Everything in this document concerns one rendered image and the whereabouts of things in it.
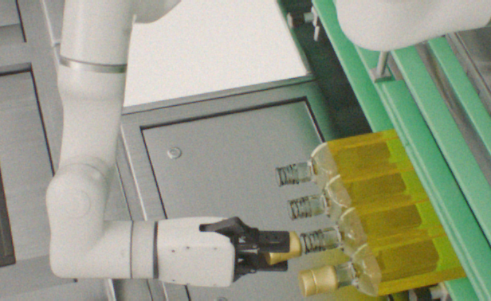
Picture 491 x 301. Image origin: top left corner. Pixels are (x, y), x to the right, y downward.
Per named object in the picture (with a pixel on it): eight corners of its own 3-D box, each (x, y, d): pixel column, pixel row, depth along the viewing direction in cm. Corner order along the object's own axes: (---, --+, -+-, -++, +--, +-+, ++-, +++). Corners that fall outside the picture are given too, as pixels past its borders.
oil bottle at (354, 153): (441, 141, 152) (302, 168, 148) (448, 115, 148) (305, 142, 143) (456, 170, 149) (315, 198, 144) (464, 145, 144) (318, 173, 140)
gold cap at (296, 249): (291, 240, 138) (260, 249, 137) (292, 225, 136) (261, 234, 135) (300, 261, 136) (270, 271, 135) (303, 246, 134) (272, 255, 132)
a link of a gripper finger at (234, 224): (184, 246, 133) (221, 259, 135) (217, 216, 128) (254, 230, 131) (185, 238, 134) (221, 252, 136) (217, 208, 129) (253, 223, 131)
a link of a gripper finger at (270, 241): (237, 253, 133) (289, 254, 133) (238, 239, 130) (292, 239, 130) (237, 232, 135) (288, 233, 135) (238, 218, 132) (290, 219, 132)
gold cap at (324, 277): (331, 259, 133) (298, 265, 132) (339, 283, 131) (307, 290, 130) (327, 271, 136) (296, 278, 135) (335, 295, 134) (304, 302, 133)
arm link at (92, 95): (125, 68, 125) (105, 233, 129) (133, 55, 138) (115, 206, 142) (55, 58, 124) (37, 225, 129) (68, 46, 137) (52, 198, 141)
